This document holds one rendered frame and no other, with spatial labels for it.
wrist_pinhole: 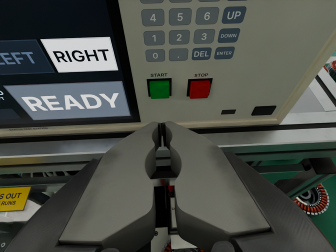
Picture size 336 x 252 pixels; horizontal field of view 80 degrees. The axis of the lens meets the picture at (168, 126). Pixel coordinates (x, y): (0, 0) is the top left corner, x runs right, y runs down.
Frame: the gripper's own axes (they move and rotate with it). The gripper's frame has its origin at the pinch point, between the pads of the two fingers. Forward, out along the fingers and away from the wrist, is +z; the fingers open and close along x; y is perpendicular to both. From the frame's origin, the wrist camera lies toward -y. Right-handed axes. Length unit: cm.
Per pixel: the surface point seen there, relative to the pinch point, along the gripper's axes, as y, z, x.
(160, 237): 39.4, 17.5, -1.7
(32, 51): -3.9, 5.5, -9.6
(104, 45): -4.2, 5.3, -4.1
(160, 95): 0.6, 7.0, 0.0
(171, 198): 24.9, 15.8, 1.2
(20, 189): 12.6, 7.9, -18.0
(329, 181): 37, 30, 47
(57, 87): -0.5, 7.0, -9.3
